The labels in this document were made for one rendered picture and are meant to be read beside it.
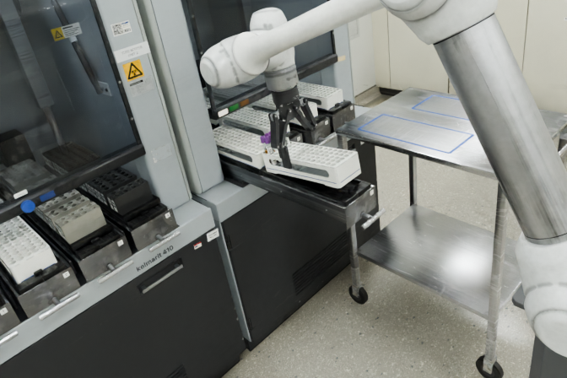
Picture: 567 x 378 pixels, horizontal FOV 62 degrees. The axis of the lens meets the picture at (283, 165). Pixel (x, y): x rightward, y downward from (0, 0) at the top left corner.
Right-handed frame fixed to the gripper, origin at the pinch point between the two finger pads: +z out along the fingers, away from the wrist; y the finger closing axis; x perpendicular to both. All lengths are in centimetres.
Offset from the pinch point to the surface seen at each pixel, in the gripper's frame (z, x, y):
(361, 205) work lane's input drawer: 12.7, -20.6, -0.2
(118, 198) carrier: -2, 28, -45
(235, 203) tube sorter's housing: 16.0, 22.5, -12.0
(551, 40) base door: 31, 11, 228
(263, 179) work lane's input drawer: 7.3, 11.0, -6.9
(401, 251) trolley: 61, -1, 39
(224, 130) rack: -2.5, 38.3, 2.0
